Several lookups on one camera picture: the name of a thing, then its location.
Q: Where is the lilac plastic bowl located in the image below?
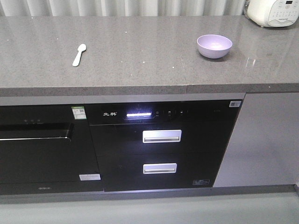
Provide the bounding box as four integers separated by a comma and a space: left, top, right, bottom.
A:
197, 34, 233, 59

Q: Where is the mint green plastic spoon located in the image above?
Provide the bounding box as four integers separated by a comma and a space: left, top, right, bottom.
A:
72, 43, 86, 67

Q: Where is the black disinfection cabinet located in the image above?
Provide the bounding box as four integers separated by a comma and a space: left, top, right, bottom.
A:
85, 100, 240, 192

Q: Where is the black built-in dishwasher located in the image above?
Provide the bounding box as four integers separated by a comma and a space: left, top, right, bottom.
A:
0, 105, 103, 195

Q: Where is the grey cabinet door panel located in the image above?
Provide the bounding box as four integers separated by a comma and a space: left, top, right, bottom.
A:
214, 93, 299, 187

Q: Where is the white rice cooker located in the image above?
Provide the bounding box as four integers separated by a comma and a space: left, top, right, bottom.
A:
243, 0, 299, 27

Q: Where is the white pleated curtain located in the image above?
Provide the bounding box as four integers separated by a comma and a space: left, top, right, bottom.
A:
0, 0, 245, 17

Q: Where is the upper silver drawer handle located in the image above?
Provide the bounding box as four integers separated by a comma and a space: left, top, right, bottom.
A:
142, 130, 182, 143

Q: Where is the silver drawer handle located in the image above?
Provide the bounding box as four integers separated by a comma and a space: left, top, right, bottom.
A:
142, 163, 178, 175
142, 130, 182, 143

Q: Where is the lower silver drawer handle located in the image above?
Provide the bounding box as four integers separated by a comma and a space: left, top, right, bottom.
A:
142, 163, 178, 175

